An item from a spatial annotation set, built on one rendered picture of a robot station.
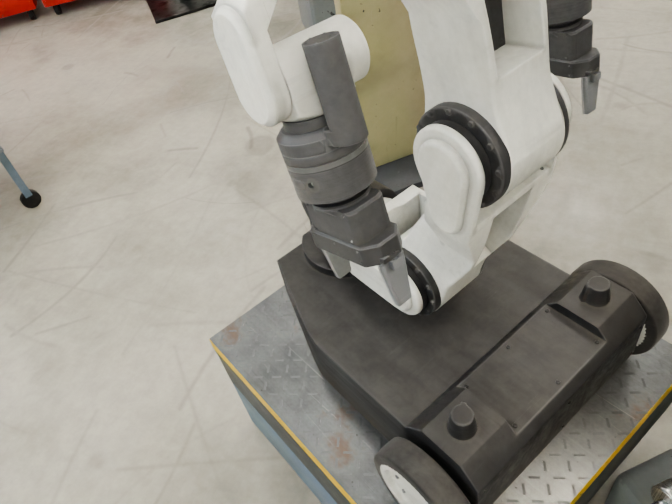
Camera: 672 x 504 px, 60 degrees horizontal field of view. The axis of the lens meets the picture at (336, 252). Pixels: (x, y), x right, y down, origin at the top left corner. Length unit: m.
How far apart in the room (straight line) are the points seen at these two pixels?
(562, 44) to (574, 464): 0.72
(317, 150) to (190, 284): 1.61
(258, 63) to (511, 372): 0.70
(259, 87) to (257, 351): 0.90
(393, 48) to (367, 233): 1.58
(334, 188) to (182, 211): 1.90
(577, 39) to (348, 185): 0.45
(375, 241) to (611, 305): 0.62
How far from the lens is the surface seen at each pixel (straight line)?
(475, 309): 1.14
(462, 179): 0.71
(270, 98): 0.53
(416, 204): 1.13
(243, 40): 0.52
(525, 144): 0.73
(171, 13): 4.24
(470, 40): 0.67
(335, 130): 0.53
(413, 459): 0.95
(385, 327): 1.12
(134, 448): 1.83
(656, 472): 1.45
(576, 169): 2.39
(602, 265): 1.21
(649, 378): 1.31
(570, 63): 0.91
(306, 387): 1.27
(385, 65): 2.15
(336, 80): 0.52
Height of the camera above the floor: 1.46
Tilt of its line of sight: 45 degrees down
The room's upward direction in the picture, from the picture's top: 12 degrees counter-clockwise
